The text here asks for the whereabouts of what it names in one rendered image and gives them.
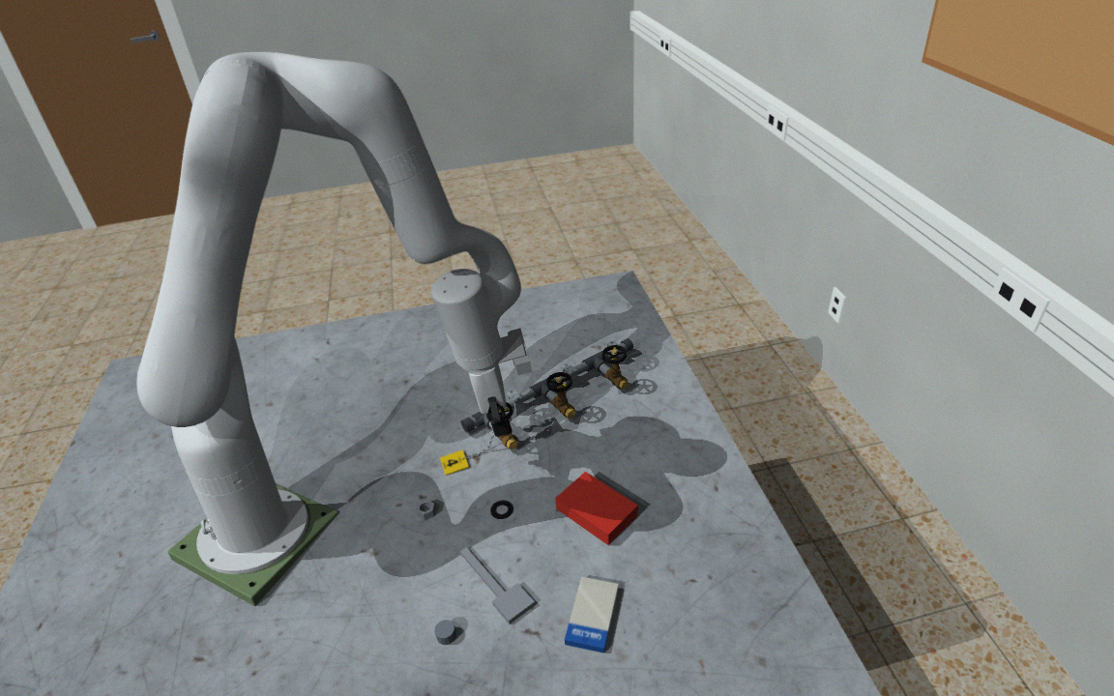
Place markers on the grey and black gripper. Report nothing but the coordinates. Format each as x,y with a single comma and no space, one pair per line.
488,387

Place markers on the black flat ring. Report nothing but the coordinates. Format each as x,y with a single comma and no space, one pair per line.
501,503

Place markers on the dark red rectangular block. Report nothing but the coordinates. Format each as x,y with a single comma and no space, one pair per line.
596,507

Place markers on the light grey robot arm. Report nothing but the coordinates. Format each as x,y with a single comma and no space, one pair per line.
186,372

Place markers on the yellow tag on silver chain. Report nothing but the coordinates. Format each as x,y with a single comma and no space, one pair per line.
457,461

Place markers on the grey cylinder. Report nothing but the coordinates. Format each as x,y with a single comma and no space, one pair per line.
445,632

